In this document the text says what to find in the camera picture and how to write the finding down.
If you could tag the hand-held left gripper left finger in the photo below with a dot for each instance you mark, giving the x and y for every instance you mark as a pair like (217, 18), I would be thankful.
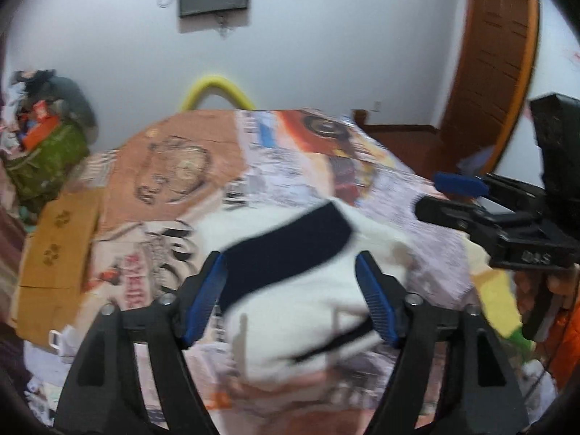
(206, 299)

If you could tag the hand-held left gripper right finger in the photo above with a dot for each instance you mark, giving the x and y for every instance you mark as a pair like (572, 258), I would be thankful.
(378, 301)

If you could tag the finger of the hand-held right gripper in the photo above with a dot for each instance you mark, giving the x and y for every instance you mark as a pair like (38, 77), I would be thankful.
(457, 184)
(446, 213)

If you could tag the white and navy striped sweater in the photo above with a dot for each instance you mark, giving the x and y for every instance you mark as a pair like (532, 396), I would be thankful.
(308, 290)

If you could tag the person's right forearm orange sleeve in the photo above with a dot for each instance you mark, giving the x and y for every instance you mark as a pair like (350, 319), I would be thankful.
(566, 349)

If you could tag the person's right hand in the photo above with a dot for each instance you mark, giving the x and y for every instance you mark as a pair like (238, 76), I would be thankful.
(564, 285)

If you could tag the light blue cloth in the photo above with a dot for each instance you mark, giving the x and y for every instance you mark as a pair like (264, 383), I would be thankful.
(475, 161)

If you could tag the wooden door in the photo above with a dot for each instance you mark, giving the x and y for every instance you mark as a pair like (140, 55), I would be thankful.
(491, 63)

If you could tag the printed blanket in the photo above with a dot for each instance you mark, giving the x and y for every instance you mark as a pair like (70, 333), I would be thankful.
(190, 176)

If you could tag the yellow paw print blanket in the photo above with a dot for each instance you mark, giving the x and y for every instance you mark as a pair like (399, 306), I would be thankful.
(59, 253)

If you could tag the pink striped curtain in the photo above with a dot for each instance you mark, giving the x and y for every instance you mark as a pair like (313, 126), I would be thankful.
(10, 253)

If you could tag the green patterned bag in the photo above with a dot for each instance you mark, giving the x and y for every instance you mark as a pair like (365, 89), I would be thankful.
(50, 158)

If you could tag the grey plush toy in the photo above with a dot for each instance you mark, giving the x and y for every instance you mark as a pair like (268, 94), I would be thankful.
(70, 97)

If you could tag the wooden bed frame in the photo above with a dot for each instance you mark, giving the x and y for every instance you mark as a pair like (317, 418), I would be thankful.
(398, 129)

